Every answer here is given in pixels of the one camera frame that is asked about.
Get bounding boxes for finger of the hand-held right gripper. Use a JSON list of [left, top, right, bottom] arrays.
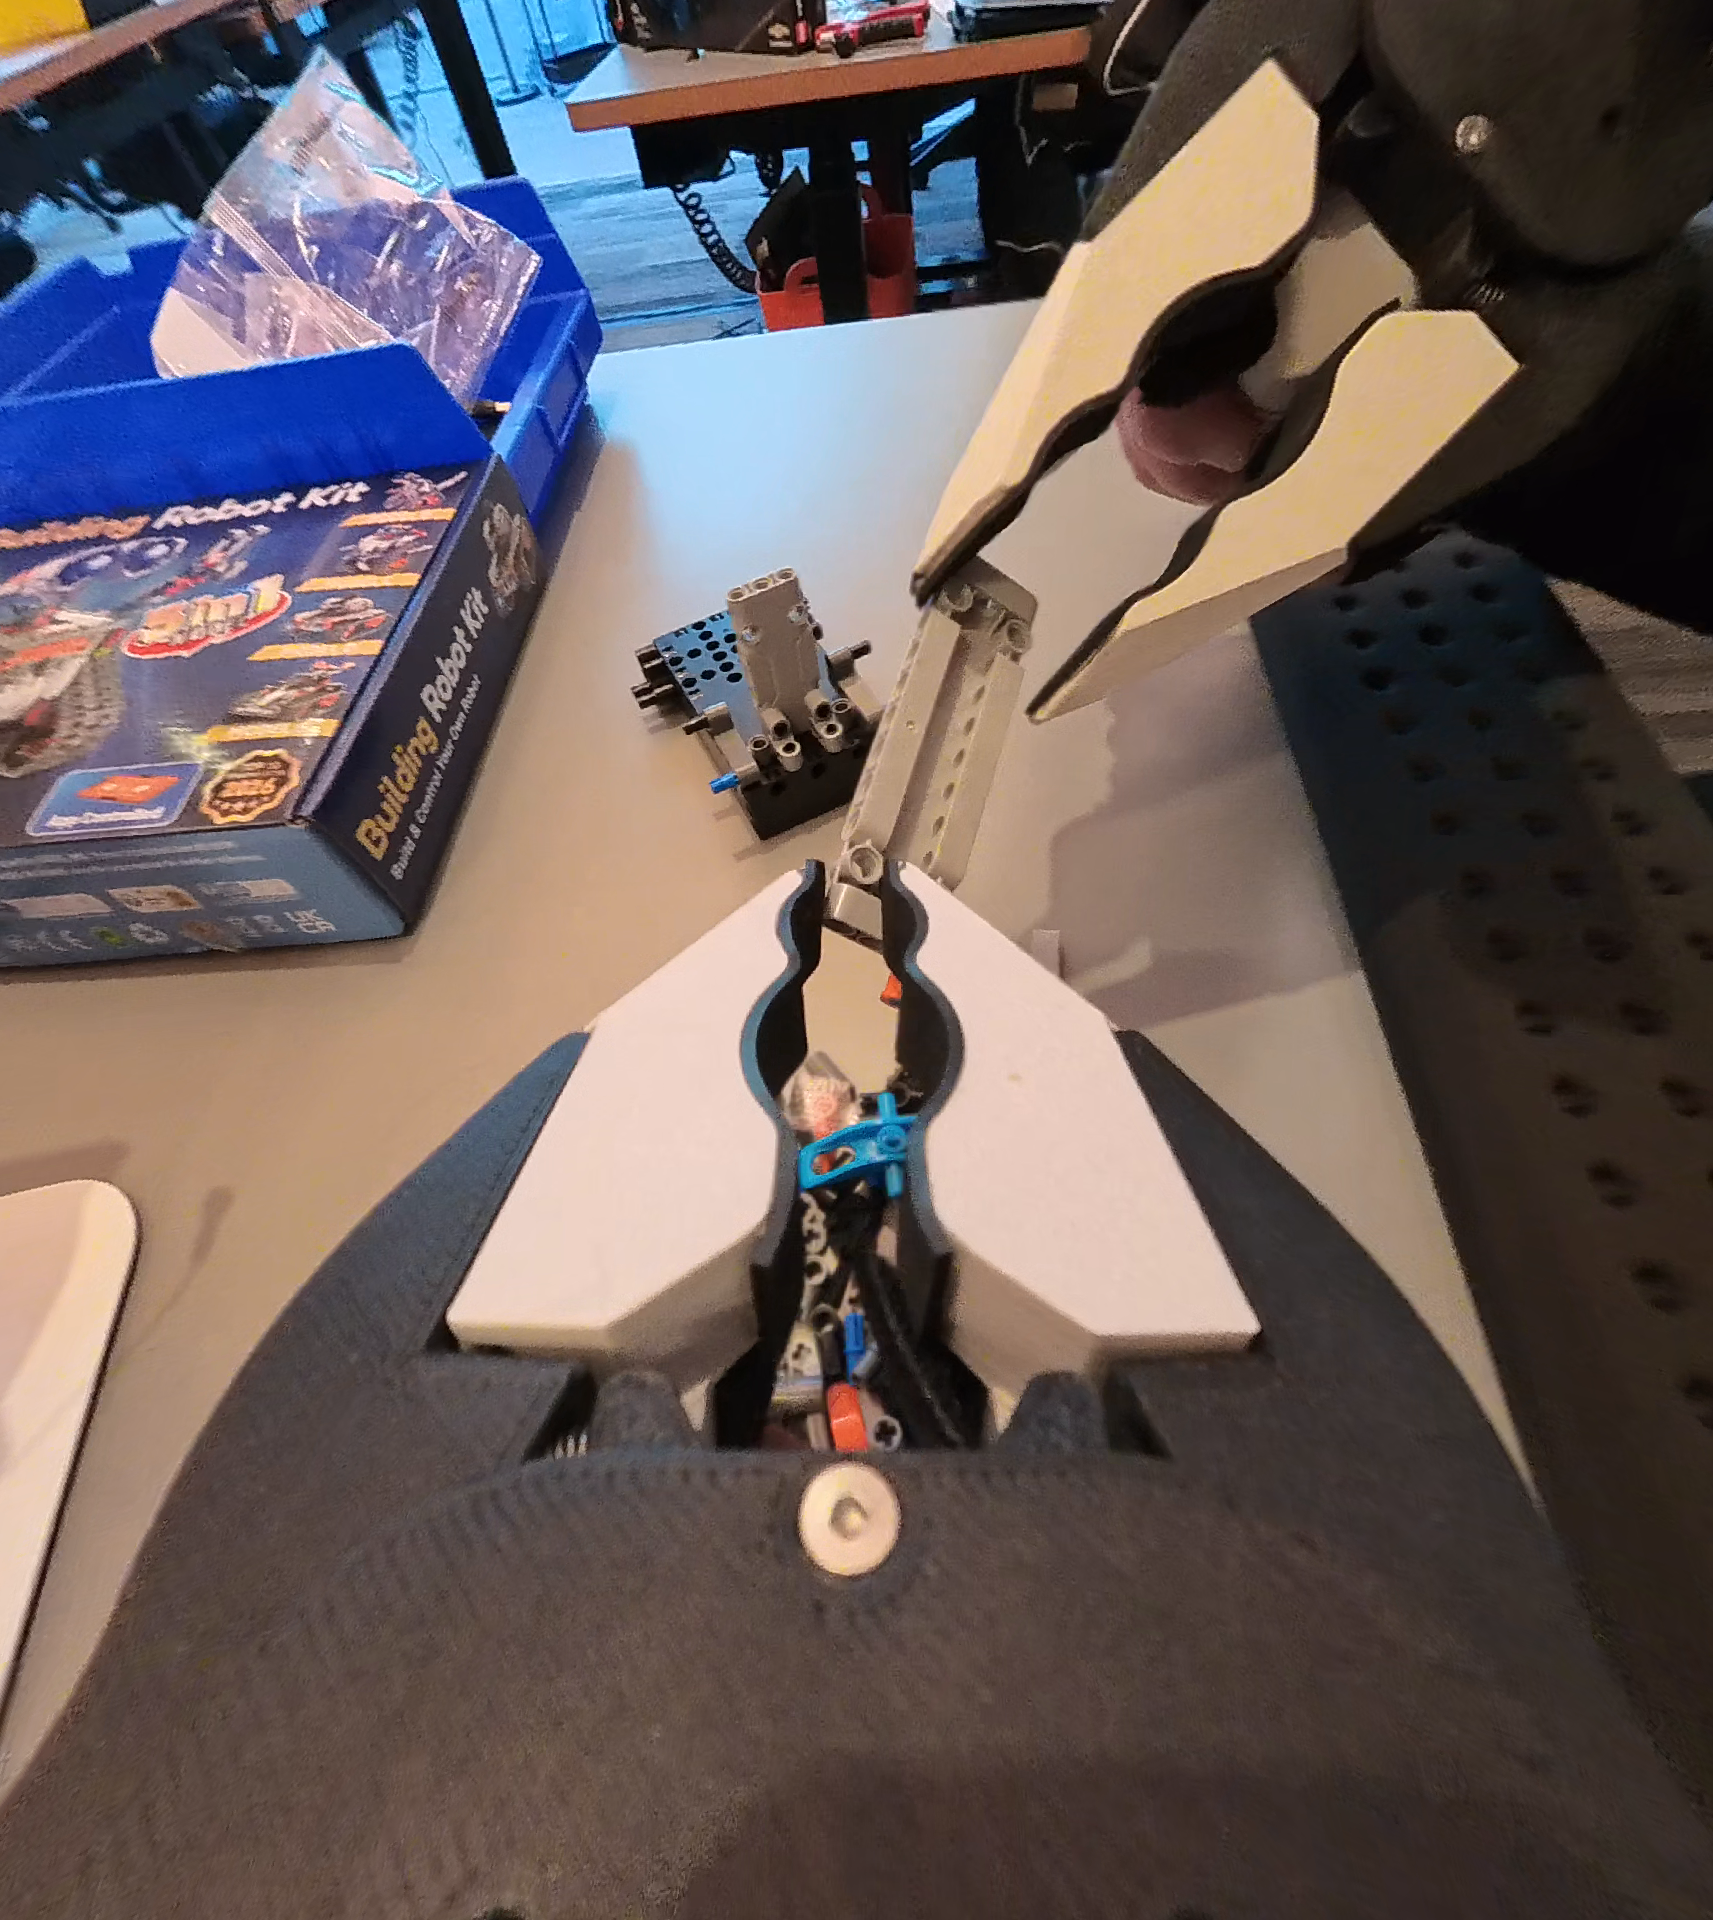
[[1027, 308, 1526, 725], [911, 61, 1415, 606]]

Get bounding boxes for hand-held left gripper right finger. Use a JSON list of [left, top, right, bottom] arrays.
[[881, 870, 1262, 1436]]

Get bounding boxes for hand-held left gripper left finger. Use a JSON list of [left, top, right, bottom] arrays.
[[452, 865, 828, 1436]]

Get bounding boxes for turquoise connector piece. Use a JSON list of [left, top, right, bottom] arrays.
[[790, 1095, 920, 1190]]

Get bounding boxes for grey perforated beam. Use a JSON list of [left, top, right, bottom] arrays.
[[825, 570, 1041, 904]]

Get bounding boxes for person's right forearm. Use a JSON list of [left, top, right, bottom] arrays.
[[1382, 206, 1713, 679]]

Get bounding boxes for person's right hand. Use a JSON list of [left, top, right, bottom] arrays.
[[1112, 362, 1297, 508]]

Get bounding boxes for long wooden office desk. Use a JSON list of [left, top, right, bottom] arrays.
[[563, 0, 1104, 308]]

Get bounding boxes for black perforated mat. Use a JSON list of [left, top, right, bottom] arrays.
[[1253, 535, 1713, 1920]]

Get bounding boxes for black perforated block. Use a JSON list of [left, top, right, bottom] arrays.
[[632, 564, 885, 845]]

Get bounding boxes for blue toy kit box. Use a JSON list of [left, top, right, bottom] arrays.
[[0, 461, 547, 980]]

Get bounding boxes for clear plastic bag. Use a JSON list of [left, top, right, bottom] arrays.
[[149, 47, 547, 413]]

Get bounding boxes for blue storage bin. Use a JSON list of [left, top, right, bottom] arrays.
[[0, 175, 606, 607]]

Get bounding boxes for black coiled cable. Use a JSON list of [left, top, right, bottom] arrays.
[[667, 175, 773, 308]]

